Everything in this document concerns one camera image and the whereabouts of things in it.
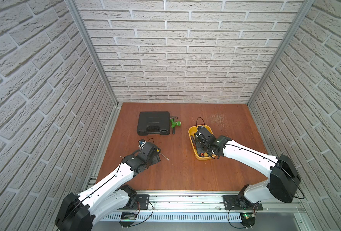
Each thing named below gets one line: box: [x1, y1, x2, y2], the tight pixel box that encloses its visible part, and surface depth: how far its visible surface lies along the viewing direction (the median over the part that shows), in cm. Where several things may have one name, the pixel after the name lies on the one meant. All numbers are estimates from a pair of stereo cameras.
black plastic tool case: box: [136, 111, 171, 136], surface depth 101 cm
